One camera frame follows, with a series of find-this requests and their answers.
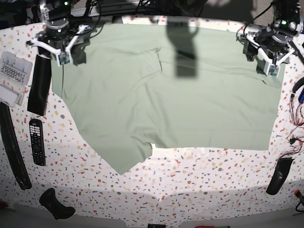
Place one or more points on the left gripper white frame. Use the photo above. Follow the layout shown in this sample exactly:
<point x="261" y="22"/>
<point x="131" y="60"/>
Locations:
<point x="273" y="47"/>

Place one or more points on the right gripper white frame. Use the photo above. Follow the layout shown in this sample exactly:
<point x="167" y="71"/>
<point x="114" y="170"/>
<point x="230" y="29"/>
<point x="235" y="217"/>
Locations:
<point x="61" y="39"/>

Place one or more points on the light green T-shirt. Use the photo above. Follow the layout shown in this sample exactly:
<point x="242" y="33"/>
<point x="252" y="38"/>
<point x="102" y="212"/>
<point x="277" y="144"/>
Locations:
<point x="168" y="86"/>

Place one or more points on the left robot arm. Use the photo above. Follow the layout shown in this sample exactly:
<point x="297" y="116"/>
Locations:
<point x="287" y="19"/>

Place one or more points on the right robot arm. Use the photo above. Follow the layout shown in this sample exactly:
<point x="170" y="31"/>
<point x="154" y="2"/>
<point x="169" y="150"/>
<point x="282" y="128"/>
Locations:
<point x="61" y="10"/>

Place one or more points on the clear plastic screw box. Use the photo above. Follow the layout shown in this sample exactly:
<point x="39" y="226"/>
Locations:
<point x="14" y="76"/>

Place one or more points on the blue tool right edge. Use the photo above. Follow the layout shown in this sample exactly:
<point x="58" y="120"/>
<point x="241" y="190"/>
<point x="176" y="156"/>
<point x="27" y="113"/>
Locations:
<point x="301" y="97"/>

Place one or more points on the black TV remote control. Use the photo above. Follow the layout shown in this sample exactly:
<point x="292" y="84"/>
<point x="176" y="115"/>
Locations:
<point x="37" y="142"/>

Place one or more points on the black curved shell right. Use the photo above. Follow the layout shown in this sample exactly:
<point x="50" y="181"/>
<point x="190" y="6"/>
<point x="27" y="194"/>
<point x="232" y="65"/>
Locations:
<point x="282" y="170"/>

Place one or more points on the long black curved strip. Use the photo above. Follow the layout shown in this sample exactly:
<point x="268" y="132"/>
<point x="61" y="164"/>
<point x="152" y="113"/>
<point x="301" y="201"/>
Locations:
<point x="12" y="148"/>

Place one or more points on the red clamp tool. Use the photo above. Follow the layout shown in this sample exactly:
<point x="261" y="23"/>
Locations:
<point x="299" y="195"/>

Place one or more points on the black curved handle piece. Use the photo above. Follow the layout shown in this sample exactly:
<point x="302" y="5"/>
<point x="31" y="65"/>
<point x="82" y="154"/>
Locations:
<point x="57" y="209"/>

